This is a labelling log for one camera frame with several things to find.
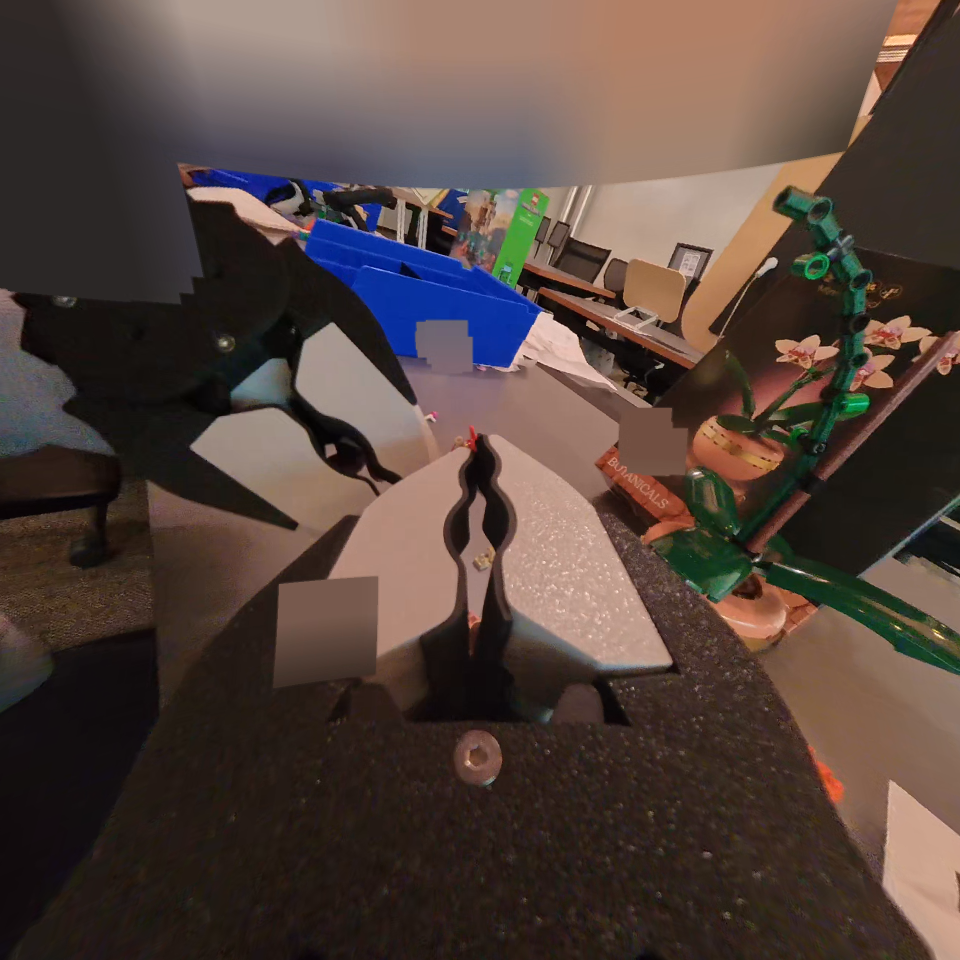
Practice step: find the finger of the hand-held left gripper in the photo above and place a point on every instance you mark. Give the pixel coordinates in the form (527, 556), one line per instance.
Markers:
(262, 450)
(352, 375)

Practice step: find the dark orchid set box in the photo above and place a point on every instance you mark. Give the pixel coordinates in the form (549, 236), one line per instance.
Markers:
(900, 225)

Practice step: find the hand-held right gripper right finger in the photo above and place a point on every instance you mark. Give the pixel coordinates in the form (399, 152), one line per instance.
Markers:
(570, 577)

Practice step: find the green toy set box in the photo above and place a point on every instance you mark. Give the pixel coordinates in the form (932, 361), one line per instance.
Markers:
(517, 240)

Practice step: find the tan board on white stand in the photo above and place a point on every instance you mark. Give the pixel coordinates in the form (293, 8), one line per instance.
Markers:
(654, 289)

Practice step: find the blue plastic bin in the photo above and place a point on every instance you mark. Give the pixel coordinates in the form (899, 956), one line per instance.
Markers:
(225, 180)
(390, 300)

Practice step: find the crumpled white paper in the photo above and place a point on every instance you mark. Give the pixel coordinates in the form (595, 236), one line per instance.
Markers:
(562, 349)

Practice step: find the wooden table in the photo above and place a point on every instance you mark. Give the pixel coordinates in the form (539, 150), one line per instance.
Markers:
(570, 280)
(637, 330)

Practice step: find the black and white tool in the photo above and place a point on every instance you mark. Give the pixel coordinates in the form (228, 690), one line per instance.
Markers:
(300, 199)

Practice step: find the white paper bag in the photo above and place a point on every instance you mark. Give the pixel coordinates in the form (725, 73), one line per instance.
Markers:
(926, 862)

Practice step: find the orange brick separator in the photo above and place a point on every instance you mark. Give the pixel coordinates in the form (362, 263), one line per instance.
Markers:
(829, 780)

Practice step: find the black framed picture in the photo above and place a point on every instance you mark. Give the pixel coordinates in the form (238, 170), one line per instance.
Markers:
(690, 261)

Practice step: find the toy brick orchid model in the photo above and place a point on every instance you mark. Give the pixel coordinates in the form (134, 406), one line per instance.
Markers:
(712, 555)

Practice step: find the grey desk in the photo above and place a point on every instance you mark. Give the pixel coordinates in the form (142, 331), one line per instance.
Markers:
(525, 405)

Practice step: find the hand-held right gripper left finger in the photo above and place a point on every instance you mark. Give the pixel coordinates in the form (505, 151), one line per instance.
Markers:
(409, 540)

